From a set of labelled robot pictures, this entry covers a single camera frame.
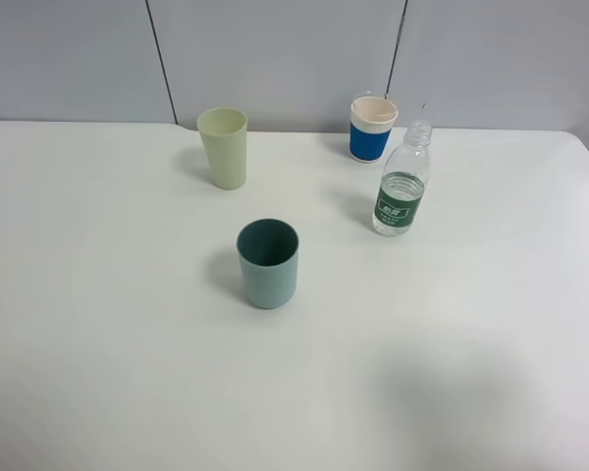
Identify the clear water bottle green label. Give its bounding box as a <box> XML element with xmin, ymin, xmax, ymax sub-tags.
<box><xmin>372</xmin><ymin>120</ymin><xmax>433</xmax><ymax>237</ymax></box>

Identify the pale yellow-green plastic cup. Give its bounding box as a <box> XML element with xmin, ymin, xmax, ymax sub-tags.
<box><xmin>196</xmin><ymin>108</ymin><xmax>247</xmax><ymax>190</ymax></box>

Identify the blue sleeved paper cup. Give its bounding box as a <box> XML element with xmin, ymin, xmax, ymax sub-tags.
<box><xmin>349</xmin><ymin>91</ymin><xmax>399</xmax><ymax>163</ymax></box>

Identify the teal blue plastic cup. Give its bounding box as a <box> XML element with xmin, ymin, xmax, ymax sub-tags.
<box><xmin>237</xmin><ymin>219</ymin><xmax>299</xmax><ymax>309</ymax></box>

